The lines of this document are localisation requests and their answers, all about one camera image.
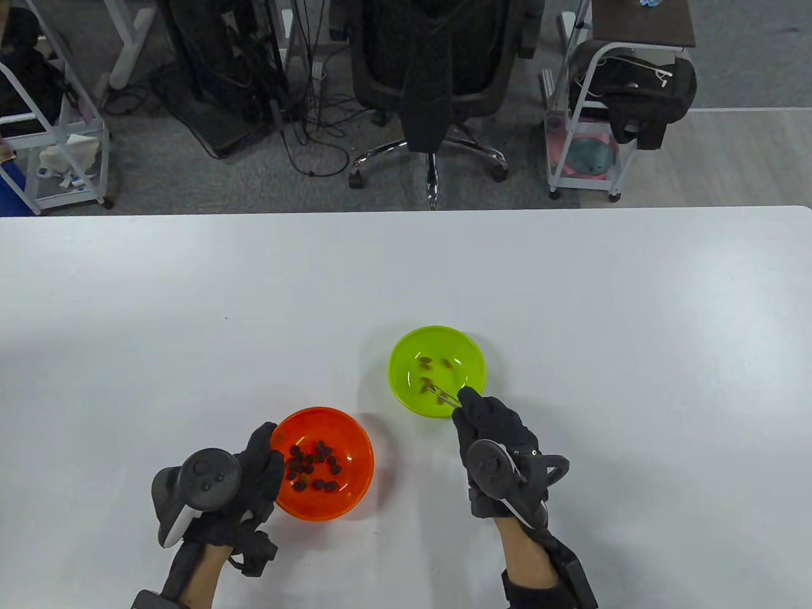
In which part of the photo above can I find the person's right hand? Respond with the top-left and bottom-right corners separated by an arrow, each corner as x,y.
452,387 -> 570,527

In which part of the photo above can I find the person's left hand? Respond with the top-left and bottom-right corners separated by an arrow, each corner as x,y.
181,421 -> 286,577

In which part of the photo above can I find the black white handheld controller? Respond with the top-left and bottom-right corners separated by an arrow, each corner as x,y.
151,448 -> 243,548
468,439 -> 570,528

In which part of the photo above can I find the pile of dark raisins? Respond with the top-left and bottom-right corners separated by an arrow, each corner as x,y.
284,440 -> 344,494

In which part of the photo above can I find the orange plastic bowl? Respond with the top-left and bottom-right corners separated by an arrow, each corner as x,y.
269,407 -> 375,523

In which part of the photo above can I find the green plastic bowl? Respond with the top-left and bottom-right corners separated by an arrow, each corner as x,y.
388,325 -> 487,419

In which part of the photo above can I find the person's left forearm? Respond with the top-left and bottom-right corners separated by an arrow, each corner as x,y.
168,542 -> 235,609

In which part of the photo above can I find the person's right forearm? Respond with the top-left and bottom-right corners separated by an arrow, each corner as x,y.
494,515 -> 565,591

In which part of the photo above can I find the white metal cart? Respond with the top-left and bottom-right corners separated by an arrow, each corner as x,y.
542,38 -> 695,202
0,0 -> 116,215

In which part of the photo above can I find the pink teal plastic basin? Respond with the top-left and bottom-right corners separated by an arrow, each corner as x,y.
547,114 -> 621,181

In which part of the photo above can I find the black backpack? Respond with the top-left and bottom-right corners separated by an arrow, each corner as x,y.
568,39 -> 698,151

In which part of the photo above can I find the black office chair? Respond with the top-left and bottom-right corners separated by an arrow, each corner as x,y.
346,0 -> 546,211

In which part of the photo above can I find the white plastic bag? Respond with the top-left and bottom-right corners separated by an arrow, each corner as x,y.
37,133 -> 102,190

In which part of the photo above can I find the white desk leg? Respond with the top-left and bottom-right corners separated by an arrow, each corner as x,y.
101,0 -> 156,96
557,0 -> 594,48

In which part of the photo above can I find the black computer tower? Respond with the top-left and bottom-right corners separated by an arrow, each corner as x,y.
155,0 -> 292,159

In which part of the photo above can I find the brown wooden side table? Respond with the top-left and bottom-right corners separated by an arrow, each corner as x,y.
590,0 -> 697,48

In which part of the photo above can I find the black bag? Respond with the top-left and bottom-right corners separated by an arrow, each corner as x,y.
0,8 -> 69,137

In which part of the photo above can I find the black wrist camera unit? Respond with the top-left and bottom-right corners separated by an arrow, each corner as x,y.
501,527 -> 600,609
130,542 -> 202,609

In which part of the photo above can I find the tangle of black cables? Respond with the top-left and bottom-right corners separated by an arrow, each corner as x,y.
254,25 -> 388,178

